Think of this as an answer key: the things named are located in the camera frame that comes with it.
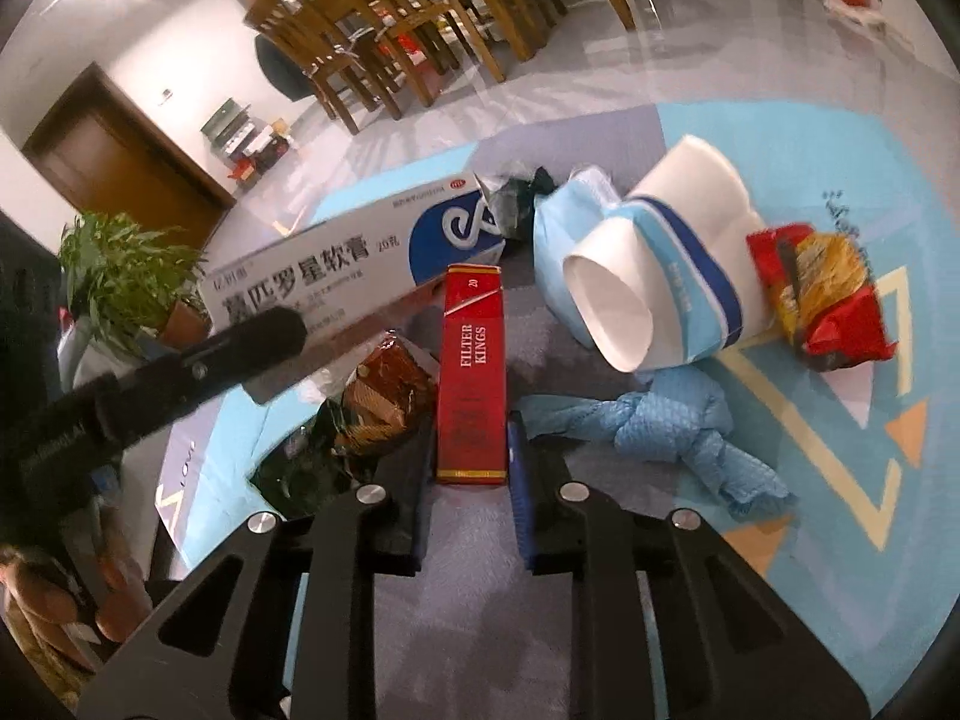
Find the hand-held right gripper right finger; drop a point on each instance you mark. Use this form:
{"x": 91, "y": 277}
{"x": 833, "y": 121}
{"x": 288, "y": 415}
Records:
{"x": 523, "y": 495}

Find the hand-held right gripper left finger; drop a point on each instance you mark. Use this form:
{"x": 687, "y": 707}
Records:
{"x": 416, "y": 510}

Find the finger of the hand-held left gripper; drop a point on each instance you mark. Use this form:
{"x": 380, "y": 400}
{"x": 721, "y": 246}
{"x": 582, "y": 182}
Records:
{"x": 255, "y": 341}
{"x": 337, "y": 341}

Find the white blue medicine box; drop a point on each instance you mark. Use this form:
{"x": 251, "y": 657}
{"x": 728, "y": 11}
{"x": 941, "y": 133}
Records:
{"x": 337, "y": 255}

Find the red cigarette box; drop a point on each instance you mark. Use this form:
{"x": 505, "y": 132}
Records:
{"x": 472, "y": 375}

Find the dark green clear wrapper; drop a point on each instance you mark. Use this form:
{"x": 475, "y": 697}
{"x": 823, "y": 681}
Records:
{"x": 517, "y": 202}

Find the blue face mask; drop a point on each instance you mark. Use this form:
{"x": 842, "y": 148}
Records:
{"x": 555, "y": 255}

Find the person's left hand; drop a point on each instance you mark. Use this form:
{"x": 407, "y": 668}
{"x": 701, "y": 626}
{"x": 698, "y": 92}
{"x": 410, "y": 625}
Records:
{"x": 120, "y": 585}

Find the brown snack wrapper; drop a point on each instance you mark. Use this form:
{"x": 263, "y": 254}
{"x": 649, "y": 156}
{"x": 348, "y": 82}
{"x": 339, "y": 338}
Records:
{"x": 390, "y": 382}

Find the dark green foil wrapper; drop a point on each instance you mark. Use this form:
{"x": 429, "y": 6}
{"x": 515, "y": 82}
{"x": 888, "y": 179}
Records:
{"x": 315, "y": 465}

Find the potted green plant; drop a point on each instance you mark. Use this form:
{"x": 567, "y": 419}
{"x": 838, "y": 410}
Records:
{"x": 112, "y": 270}

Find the crumpled blue cloth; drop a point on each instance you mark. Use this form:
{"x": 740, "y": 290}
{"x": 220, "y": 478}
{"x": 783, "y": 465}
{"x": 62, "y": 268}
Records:
{"x": 667, "y": 427}

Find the pile of gift boxes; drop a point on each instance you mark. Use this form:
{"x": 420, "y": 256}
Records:
{"x": 262, "y": 154}

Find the blue banded paper cup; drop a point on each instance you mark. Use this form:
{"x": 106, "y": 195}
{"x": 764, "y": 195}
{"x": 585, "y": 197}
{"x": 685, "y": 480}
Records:
{"x": 607, "y": 292}

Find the green cardboard box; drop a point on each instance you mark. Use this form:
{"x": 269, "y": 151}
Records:
{"x": 225, "y": 124}

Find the brown wooden door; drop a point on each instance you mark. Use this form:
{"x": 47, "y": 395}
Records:
{"x": 112, "y": 157}

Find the black round object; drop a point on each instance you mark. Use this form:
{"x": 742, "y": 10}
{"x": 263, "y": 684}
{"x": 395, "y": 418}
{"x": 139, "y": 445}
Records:
{"x": 274, "y": 67}

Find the red noodle snack packet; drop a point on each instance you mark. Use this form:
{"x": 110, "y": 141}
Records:
{"x": 832, "y": 315}

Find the white paper cup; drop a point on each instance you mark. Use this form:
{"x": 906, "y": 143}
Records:
{"x": 697, "y": 172}

